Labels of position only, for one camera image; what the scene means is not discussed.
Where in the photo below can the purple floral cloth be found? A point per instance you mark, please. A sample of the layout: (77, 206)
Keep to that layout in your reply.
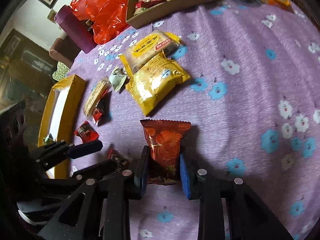
(237, 105)

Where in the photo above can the small red black candy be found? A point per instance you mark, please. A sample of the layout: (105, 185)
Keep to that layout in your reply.
(86, 132)
(100, 108)
(116, 157)

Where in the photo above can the brown armchair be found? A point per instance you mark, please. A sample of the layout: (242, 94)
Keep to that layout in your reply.
(62, 51)

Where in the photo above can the orange plastic bag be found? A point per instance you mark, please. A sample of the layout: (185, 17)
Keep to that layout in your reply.
(107, 12)

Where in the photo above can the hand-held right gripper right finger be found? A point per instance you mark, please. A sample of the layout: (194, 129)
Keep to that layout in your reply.
(185, 178)

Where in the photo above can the green patterned cushion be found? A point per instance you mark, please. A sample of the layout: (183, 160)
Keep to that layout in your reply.
(60, 71)

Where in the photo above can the green snack packet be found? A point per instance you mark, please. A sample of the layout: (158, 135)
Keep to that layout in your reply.
(47, 139)

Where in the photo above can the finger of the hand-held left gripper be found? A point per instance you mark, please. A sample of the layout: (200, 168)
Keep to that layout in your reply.
(100, 167)
(86, 148)

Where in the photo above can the red gold-print snack packet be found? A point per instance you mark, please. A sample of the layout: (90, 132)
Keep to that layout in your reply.
(163, 142)

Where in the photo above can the shiny gold snack packet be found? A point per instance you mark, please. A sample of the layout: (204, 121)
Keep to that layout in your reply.
(155, 90)

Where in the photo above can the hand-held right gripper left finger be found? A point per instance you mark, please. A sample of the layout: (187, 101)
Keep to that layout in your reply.
(141, 178)

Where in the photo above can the clear yellow-label cracker packet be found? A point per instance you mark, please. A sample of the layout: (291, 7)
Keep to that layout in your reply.
(145, 47)

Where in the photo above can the purple thermos bottle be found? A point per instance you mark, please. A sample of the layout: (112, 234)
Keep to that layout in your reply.
(72, 27)

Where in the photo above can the small green white packet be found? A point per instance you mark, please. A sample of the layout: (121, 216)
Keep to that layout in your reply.
(117, 78)

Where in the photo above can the black white-soled shoe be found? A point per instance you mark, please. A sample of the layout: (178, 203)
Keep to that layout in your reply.
(33, 213)

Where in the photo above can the clear beige cracker bar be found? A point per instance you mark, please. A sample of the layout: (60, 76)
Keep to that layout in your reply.
(96, 93)

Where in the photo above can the yellow-edged white tray box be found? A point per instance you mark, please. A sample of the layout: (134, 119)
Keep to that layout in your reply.
(75, 87)

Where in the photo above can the brown cardboard box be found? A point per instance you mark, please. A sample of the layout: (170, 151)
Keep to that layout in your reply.
(175, 3)

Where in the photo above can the dark wooden glass cabinet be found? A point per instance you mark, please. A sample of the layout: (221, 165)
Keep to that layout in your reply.
(22, 67)

